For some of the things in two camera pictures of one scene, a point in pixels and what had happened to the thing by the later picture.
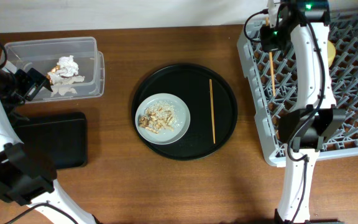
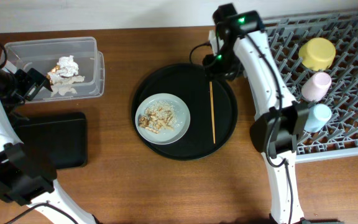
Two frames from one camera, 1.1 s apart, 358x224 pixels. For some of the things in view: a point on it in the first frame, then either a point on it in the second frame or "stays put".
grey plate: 163,119 stays put
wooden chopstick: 212,109 stays put
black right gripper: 274,10 → 217,71
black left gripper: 35,81 stays put
